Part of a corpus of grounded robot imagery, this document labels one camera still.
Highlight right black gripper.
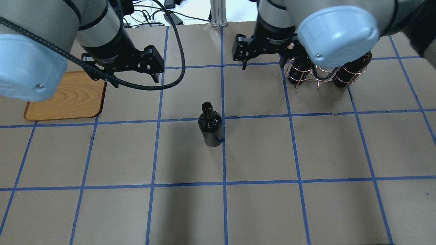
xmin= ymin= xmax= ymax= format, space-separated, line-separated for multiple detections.
xmin=232 ymin=34 xmax=307 ymax=71

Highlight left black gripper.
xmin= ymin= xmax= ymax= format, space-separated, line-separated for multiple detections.
xmin=81 ymin=45 xmax=165 ymax=88

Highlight dark wine bottle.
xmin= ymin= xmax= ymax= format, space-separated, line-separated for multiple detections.
xmin=287 ymin=56 xmax=312 ymax=87
xmin=198 ymin=102 xmax=223 ymax=147
xmin=332 ymin=51 xmax=372 ymax=88

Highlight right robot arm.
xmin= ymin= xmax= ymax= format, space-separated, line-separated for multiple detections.
xmin=232 ymin=0 xmax=435 ymax=68

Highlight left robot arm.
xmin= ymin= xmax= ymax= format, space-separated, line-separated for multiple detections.
xmin=1 ymin=0 xmax=186 ymax=102

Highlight wooden tray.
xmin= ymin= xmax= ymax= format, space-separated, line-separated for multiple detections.
xmin=23 ymin=71 xmax=107 ymax=121

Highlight black power adapter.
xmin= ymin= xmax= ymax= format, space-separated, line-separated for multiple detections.
xmin=163 ymin=13 xmax=184 ymax=26

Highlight aluminium profile post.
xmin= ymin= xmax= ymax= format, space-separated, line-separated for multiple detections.
xmin=210 ymin=0 xmax=228 ymax=28

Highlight copper wire bottle basket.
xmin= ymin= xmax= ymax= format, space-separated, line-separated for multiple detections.
xmin=285 ymin=42 xmax=372 ymax=89

